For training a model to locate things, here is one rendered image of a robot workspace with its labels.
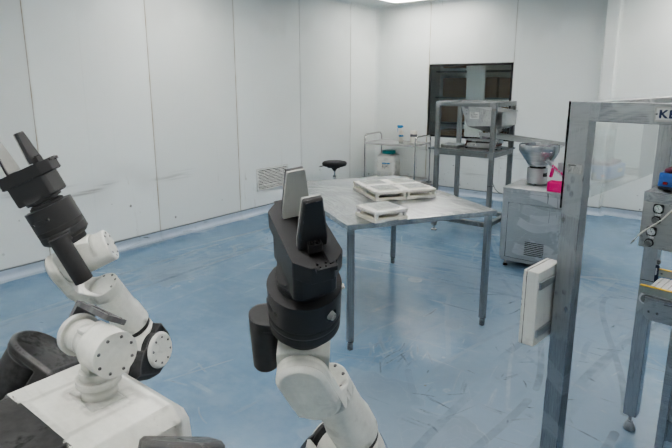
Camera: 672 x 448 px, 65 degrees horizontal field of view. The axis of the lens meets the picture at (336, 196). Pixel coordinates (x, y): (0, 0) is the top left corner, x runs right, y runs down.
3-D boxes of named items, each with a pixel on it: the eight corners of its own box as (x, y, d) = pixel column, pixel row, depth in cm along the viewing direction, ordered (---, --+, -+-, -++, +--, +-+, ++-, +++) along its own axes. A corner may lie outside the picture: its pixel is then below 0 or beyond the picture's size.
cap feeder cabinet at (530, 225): (496, 264, 502) (502, 186, 486) (517, 250, 546) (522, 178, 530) (566, 279, 465) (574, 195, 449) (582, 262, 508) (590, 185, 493)
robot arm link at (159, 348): (170, 385, 116) (91, 398, 96) (123, 381, 120) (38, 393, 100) (175, 331, 118) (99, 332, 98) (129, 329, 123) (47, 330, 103)
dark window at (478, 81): (426, 135, 841) (429, 64, 818) (427, 135, 842) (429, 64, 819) (508, 141, 762) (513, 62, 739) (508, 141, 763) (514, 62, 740)
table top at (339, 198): (283, 186, 458) (283, 182, 458) (396, 178, 496) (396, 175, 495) (347, 230, 321) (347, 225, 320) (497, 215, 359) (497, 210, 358)
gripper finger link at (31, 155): (22, 131, 98) (40, 161, 99) (10, 135, 95) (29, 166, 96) (28, 128, 97) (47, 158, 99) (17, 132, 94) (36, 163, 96)
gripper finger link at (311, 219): (325, 192, 52) (325, 239, 56) (295, 198, 51) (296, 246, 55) (331, 201, 51) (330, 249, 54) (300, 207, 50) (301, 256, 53)
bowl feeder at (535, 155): (510, 184, 497) (513, 145, 489) (523, 179, 525) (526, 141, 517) (565, 190, 468) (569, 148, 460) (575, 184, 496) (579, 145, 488)
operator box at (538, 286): (517, 342, 178) (523, 269, 172) (540, 326, 189) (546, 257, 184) (534, 348, 173) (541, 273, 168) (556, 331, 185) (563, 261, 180)
